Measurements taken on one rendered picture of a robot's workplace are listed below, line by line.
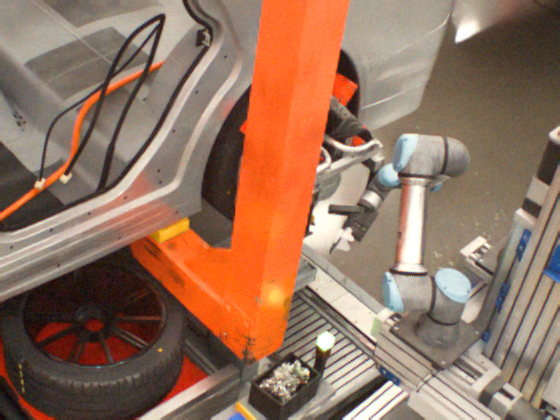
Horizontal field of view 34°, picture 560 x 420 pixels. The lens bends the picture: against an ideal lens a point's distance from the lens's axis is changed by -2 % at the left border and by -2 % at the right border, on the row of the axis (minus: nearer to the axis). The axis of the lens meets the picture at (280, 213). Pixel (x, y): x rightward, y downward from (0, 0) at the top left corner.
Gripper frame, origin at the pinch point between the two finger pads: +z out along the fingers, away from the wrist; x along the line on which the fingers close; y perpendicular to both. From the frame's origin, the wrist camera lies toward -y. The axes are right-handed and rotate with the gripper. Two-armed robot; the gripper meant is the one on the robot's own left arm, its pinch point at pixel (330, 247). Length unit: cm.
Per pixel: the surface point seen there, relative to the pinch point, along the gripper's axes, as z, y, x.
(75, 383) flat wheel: 88, -42, -3
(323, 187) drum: -19.9, -15.2, 9.5
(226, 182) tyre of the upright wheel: -0.6, -44.4, 7.8
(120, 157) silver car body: 18, -75, -11
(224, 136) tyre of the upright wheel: -11, -53, -3
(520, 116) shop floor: -191, 35, 199
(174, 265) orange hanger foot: 35, -41, 8
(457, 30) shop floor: -249, -32, 252
